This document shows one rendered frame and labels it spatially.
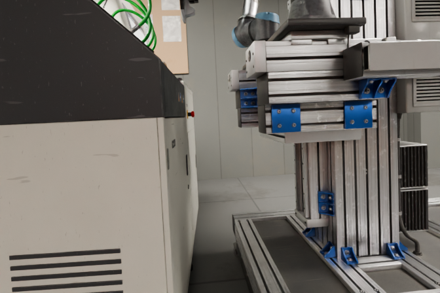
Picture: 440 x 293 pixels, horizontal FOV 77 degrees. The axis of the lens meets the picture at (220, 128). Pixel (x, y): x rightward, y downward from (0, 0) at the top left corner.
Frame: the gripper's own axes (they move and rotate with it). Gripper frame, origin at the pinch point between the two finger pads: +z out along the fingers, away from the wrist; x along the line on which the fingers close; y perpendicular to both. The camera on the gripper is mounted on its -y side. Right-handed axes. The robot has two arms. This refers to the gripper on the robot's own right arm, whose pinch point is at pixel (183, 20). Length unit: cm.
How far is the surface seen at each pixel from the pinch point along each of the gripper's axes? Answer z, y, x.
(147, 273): 85, -10, -47
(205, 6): -87, 12, 212
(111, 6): -16.1, -37.8, 23.1
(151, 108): 39, -6, -47
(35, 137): 46, -38, -47
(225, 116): 44, 29, 212
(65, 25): 16, -27, -47
